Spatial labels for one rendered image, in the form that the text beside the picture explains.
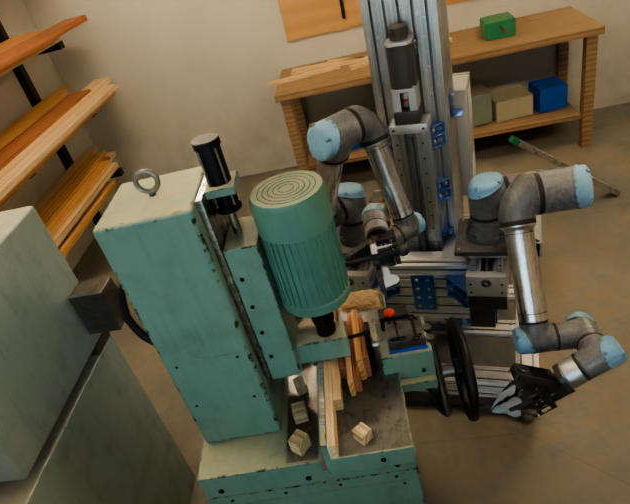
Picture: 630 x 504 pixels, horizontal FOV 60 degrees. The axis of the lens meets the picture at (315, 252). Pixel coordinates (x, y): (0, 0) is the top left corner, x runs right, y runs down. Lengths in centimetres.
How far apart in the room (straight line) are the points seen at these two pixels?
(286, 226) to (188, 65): 363
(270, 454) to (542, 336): 79
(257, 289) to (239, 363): 21
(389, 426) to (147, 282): 66
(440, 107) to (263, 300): 103
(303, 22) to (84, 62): 180
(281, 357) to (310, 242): 37
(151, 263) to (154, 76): 367
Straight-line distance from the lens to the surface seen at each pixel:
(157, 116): 492
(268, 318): 132
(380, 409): 142
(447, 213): 222
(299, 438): 148
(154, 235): 117
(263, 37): 453
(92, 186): 415
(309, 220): 115
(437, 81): 197
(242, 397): 146
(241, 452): 157
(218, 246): 120
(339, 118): 168
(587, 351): 154
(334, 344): 143
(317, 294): 125
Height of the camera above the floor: 200
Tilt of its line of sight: 33 degrees down
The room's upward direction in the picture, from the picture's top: 15 degrees counter-clockwise
